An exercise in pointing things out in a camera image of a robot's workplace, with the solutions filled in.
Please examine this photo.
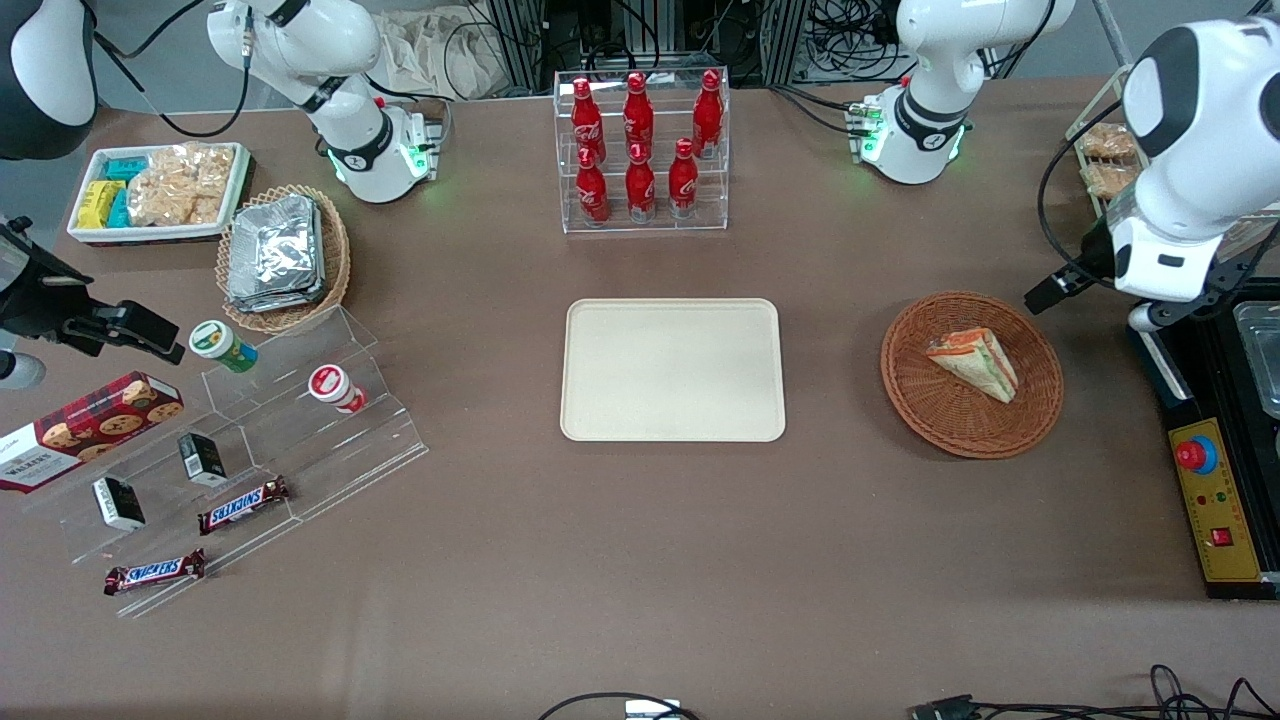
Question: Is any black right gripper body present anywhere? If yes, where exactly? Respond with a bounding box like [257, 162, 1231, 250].
[0, 218, 101, 353]

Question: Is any triangle sandwich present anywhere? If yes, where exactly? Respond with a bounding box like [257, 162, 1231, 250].
[925, 327, 1020, 405]

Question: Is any brown round wicker basket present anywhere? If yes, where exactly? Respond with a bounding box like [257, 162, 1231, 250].
[880, 290, 1065, 460]

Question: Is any white rectangular snack tray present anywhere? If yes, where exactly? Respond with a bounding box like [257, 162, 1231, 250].
[67, 142, 252, 245]

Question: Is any light oval wicker basket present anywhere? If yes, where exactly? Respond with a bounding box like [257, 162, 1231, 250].
[216, 184, 352, 335]

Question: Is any beige plastic tray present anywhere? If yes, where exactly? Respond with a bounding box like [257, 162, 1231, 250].
[559, 298, 787, 443]

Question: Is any green yogurt cup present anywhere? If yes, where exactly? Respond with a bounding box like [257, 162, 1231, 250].
[189, 319, 259, 375]

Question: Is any black yellow control box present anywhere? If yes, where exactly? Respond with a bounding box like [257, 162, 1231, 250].
[1128, 288, 1280, 602]

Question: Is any bagged pastry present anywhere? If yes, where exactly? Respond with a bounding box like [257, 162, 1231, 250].
[1082, 162, 1137, 199]
[1079, 123, 1138, 162]

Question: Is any clear plastic container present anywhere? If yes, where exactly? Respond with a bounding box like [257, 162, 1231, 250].
[1231, 299, 1280, 421]

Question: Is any yellow snack pack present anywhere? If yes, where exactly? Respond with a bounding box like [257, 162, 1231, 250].
[76, 180, 127, 230]

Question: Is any red tartan cookie box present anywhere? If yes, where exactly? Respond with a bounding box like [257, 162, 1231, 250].
[0, 370, 185, 494]

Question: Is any clear rice cracker bag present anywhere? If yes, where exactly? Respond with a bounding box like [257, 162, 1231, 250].
[127, 175, 211, 227]
[148, 144, 237, 196]

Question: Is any small black carton box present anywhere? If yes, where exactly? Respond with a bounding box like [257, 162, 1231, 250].
[91, 476, 147, 532]
[177, 431, 228, 489]

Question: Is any silver foil packet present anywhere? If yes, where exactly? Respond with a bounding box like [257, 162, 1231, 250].
[226, 194, 327, 314]

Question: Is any clear acrylic step shelf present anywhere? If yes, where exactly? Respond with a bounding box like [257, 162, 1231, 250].
[20, 305, 430, 620]

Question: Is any red strawberry yogurt cup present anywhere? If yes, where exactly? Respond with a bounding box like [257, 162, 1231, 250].
[307, 364, 368, 415]

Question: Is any Snickers chocolate bar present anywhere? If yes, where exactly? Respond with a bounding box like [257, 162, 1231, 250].
[196, 475, 292, 536]
[103, 547, 208, 597]

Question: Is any yellow emergency stop control box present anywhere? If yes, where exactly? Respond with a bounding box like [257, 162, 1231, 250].
[1167, 417, 1264, 584]

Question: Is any red Coca-Cola bottle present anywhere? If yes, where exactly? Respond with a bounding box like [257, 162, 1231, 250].
[623, 71, 655, 161]
[570, 77, 606, 166]
[668, 138, 700, 217]
[625, 142, 658, 222]
[576, 146, 610, 225]
[692, 69, 724, 159]

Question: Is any beige cloth bag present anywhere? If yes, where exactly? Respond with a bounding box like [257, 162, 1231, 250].
[374, 8, 513, 102]

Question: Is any clear acrylic bottle rack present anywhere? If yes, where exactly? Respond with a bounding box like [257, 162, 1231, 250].
[553, 67, 732, 235]

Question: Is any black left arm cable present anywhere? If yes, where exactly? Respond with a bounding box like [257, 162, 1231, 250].
[1036, 98, 1127, 271]

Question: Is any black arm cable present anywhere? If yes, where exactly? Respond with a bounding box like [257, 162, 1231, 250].
[1036, 98, 1127, 271]
[92, 0, 253, 139]

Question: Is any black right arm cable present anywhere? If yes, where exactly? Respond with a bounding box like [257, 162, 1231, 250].
[92, 0, 253, 139]

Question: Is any tangled black cable bundle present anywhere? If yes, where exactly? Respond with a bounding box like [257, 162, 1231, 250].
[806, 0, 916, 85]

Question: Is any aluminium profile post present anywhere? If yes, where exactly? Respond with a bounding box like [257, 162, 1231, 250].
[488, 0, 561, 93]
[758, 0, 813, 87]

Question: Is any black cable with plug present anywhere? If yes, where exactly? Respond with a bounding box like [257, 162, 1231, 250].
[908, 664, 1280, 720]

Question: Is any black looped table cable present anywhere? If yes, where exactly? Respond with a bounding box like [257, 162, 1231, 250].
[537, 691, 703, 720]

